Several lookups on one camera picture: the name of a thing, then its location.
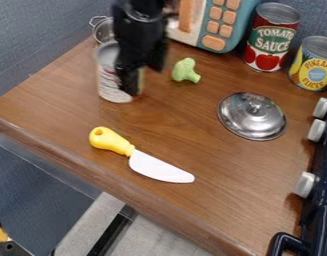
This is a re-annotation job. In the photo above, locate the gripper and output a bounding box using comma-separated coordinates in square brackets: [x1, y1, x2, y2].
[110, 4, 170, 98]

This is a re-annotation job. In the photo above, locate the silver tin can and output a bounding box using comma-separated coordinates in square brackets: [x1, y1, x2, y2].
[94, 41, 146, 105]

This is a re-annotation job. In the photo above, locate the green toy broccoli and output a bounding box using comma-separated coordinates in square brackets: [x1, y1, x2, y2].
[169, 56, 204, 85]

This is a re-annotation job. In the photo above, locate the silver pot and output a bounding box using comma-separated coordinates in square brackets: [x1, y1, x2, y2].
[88, 14, 118, 45]

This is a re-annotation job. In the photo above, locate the yellow toy knife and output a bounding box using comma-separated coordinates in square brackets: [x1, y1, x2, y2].
[88, 126, 197, 185]

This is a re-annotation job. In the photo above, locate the toy microwave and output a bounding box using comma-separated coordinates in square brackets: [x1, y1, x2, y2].
[164, 0, 262, 55]

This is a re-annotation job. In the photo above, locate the silver lid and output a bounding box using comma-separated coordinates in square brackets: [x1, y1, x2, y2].
[215, 91, 289, 142]

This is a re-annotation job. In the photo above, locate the red tomato sauce can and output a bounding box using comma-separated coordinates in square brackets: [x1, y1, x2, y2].
[241, 2, 302, 73]

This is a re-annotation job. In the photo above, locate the yellow pineapple can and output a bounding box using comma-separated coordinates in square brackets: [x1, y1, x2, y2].
[287, 35, 327, 93]

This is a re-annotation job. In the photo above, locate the toy stove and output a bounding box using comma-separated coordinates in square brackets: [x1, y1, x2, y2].
[265, 96, 327, 256]

